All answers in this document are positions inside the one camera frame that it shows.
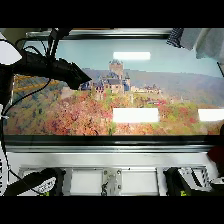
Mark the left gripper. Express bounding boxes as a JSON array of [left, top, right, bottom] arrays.
[[51, 58, 93, 91]]

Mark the white garment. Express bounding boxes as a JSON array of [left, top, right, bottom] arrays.
[[179, 27, 224, 62]]

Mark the silver frame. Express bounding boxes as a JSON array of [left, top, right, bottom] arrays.
[[2, 28, 218, 197]]

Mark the black cable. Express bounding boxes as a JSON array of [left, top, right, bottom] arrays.
[[14, 37, 48, 58], [1, 77, 53, 116]]

